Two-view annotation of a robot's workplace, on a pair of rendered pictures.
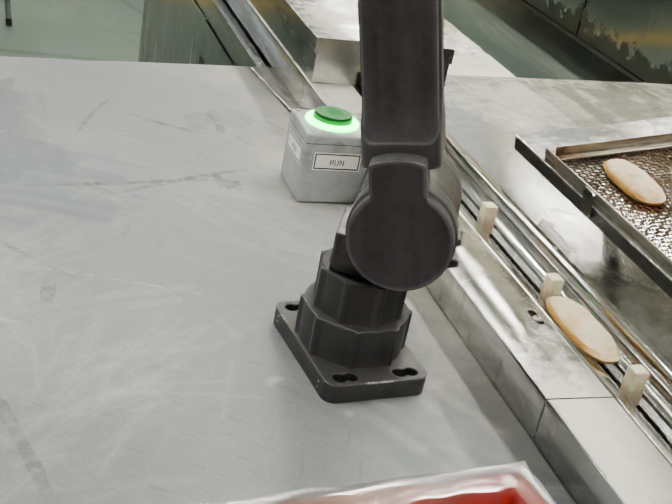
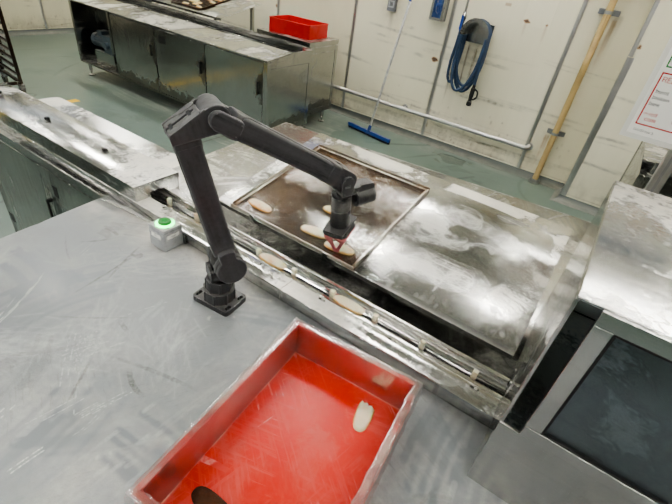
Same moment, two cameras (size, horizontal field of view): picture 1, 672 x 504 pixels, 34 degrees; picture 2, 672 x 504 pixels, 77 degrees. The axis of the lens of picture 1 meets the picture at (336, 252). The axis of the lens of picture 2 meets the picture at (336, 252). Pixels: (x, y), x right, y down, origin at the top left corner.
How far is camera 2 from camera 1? 46 cm
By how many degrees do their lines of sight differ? 34
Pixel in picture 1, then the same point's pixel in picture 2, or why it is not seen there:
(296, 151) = (158, 237)
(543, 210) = (233, 218)
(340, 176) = (175, 239)
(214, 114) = (108, 227)
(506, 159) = not seen: hidden behind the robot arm
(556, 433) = (286, 296)
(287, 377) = (211, 315)
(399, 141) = (223, 247)
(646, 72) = not seen: hidden behind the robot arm
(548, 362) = (273, 277)
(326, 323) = (216, 297)
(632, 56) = (187, 97)
